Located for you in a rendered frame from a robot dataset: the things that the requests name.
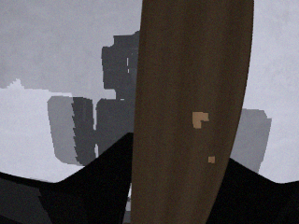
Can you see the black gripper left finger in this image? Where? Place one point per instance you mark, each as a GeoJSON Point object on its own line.
{"type": "Point", "coordinates": [96, 194]}

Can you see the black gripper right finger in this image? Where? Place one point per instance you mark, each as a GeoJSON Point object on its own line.
{"type": "Point", "coordinates": [246, 197]}

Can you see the brown wooden board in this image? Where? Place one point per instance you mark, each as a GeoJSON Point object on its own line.
{"type": "Point", "coordinates": [193, 62]}

